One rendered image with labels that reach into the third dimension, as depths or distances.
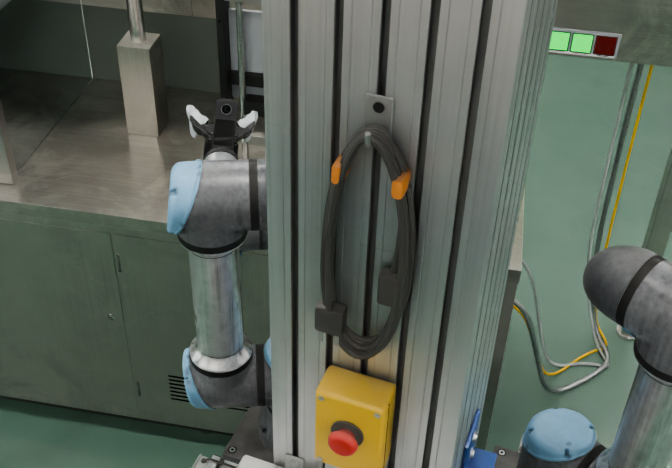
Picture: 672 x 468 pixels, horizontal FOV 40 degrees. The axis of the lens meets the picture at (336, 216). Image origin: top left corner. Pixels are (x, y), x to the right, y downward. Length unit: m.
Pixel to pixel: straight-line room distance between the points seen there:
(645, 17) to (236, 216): 1.41
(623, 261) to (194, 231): 0.65
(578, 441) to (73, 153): 1.53
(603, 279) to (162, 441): 1.87
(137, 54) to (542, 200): 2.05
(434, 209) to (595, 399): 2.29
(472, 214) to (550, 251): 2.77
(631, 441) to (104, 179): 1.49
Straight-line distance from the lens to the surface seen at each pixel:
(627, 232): 3.90
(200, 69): 2.77
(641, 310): 1.35
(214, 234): 1.48
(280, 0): 0.89
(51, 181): 2.48
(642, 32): 2.56
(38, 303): 2.69
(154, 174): 2.45
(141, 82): 2.52
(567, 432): 1.68
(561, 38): 2.55
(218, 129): 1.92
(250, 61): 2.20
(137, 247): 2.41
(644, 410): 1.47
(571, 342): 3.35
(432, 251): 0.98
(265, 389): 1.74
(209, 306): 1.61
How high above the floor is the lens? 2.30
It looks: 38 degrees down
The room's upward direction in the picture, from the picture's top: 2 degrees clockwise
